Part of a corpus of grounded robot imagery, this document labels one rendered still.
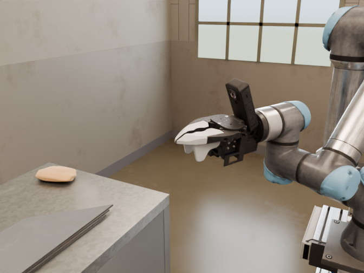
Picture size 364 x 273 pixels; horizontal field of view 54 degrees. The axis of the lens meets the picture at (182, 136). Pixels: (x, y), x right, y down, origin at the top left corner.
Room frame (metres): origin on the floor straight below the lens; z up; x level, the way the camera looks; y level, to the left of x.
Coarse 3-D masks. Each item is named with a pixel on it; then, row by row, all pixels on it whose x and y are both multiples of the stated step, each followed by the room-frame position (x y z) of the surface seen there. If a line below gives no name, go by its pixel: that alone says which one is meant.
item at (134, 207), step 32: (0, 192) 1.14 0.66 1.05; (32, 192) 1.14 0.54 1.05; (64, 192) 1.14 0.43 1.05; (96, 192) 1.14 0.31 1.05; (128, 192) 1.14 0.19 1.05; (160, 192) 1.14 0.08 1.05; (0, 224) 0.93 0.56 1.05; (128, 224) 0.93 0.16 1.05; (64, 256) 0.78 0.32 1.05; (96, 256) 0.78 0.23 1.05
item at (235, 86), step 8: (232, 80) 0.68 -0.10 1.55; (232, 88) 0.67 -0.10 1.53; (240, 88) 0.66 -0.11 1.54; (248, 88) 0.66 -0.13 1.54; (232, 96) 0.67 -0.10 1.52; (240, 96) 0.66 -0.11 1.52; (248, 96) 0.67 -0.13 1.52; (232, 104) 0.70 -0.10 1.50; (240, 104) 0.67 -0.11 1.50; (248, 104) 0.67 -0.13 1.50; (240, 112) 0.68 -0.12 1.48; (248, 112) 0.67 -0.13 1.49; (248, 120) 0.68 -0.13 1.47; (256, 120) 0.69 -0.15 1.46; (248, 128) 0.69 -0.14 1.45
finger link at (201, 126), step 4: (192, 124) 0.66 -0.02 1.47; (196, 124) 0.66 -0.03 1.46; (200, 124) 0.66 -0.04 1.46; (204, 124) 0.66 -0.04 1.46; (208, 124) 0.67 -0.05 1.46; (184, 128) 0.64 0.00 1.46; (188, 128) 0.64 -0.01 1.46; (192, 128) 0.64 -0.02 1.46; (196, 128) 0.64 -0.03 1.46; (200, 128) 0.65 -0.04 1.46; (204, 128) 0.65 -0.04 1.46; (208, 128) 0.66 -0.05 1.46; (180, 132) 0.63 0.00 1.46; (184, 132) 0.62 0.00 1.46; (188, 132) 0.63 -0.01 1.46; (192, 132) 0.63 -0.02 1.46; (176, 136) 0.62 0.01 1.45; (180, 136) 0.61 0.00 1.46; (184, 148) 0.64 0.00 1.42; (188, 148) 0.65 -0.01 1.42; (192, 148) 0.66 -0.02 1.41; (188, 152) 0.65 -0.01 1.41
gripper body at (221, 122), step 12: (216, 120) 0.68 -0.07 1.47; (228, 120) 0.68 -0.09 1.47; (240, 120) 0.68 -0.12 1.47; (264, 120) 0.71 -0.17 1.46; (240, 132) 0.66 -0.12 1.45; (252, 132) 0.71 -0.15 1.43; (264, 132) 0.70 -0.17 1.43; (228, 144) 0.66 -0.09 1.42; (240, 144) 0.66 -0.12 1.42; (252, 144) 0.71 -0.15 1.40; (216, 156) 0.67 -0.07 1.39; (228, 156) 0.65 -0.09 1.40; (240, 156) 0.67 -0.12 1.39
